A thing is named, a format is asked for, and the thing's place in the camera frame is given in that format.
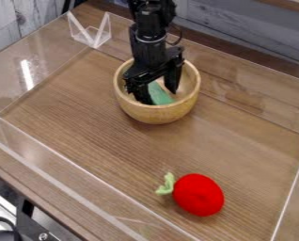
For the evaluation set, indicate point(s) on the red plush tomato toy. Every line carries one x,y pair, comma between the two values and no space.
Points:
194,192

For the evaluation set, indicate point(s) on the green rectangular block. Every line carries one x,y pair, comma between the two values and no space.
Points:
158,96

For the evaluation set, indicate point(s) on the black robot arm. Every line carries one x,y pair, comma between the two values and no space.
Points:
152,16

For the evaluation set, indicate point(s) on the light wooden bowl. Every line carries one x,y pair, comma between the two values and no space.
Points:
160,113

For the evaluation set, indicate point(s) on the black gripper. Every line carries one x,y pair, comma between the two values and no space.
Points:
154,61

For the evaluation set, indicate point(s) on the clear acrylic corner bracket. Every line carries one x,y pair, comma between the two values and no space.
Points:
92,36

